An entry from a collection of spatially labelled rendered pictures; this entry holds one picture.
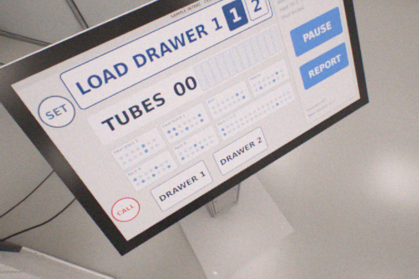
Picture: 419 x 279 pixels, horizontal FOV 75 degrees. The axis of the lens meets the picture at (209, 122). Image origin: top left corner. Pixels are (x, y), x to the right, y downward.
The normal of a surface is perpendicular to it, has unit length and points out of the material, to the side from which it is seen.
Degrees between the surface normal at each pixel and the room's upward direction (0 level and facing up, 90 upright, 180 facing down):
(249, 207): 3
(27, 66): 50
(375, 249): 0
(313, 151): 0
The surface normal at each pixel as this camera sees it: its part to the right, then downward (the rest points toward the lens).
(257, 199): 0.02, -0.51
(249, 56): 0.36, 0.27
